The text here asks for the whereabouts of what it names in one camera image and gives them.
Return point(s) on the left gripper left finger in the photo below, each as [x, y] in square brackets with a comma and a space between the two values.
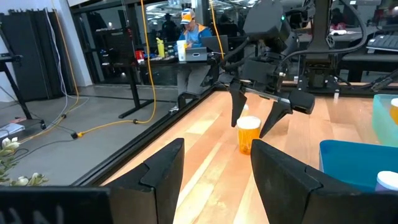
[161, 186]

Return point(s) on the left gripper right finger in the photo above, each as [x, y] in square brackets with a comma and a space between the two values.
[289, 193]

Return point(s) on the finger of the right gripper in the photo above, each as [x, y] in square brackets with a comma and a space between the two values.
[278, 112]
[237, 102]

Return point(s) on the large amber pill bottle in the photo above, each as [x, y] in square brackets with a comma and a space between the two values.
[248, 137]
[395, 113]

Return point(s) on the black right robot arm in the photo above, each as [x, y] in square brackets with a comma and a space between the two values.
[264, 18]

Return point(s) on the small amber pill bottle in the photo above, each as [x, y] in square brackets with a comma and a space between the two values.
[245, 109]

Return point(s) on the dark blue plastic bin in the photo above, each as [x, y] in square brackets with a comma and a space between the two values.
[351, 161]

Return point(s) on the translucent teal plastic bin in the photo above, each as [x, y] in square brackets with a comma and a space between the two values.
[381, 121]

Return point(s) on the black open laptop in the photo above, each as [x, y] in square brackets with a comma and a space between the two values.
[214, 43]

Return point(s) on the grey open laptop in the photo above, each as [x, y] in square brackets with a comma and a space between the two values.
[196, 54]

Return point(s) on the person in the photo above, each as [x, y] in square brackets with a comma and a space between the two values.
[169, 28]
[194, 34]
[338, 18]

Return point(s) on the yellow spray bottle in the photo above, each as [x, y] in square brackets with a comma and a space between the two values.
[160, 48]

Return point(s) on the red container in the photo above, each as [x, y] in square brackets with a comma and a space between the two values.
[140, 55]

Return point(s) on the black keyboard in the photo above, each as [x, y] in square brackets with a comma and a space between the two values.
[384, 43]

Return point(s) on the artificial white-flowered plant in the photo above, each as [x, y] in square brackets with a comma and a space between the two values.
[11, 144]

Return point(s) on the black equipment stand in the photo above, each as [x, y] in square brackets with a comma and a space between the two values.
[15, 87]

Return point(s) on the black folding partition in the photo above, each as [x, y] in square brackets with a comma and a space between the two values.
[31, 56]

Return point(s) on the black aluminium table frame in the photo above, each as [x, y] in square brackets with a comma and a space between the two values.
[140, 146]

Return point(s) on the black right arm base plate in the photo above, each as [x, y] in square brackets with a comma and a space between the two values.
[317, 82]

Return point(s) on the black desk frame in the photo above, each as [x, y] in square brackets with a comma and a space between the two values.
[133, 90]

